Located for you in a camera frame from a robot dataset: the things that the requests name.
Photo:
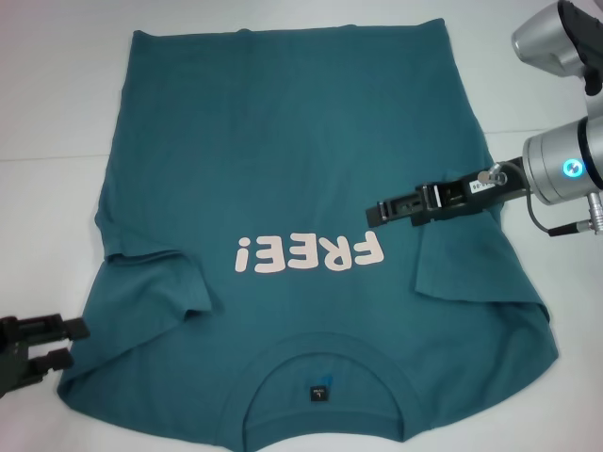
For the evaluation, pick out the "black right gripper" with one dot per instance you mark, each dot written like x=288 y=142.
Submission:
x=509 y=186

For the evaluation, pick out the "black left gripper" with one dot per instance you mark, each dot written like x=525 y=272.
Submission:
x=11 y=358

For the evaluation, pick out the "teal t-shirt with FREE print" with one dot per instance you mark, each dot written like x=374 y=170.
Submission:
x=301 y=141

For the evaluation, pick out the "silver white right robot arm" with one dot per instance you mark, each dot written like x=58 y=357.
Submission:
x=551 y=160

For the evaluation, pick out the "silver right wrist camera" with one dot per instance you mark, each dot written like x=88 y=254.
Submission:
x=542 y=42

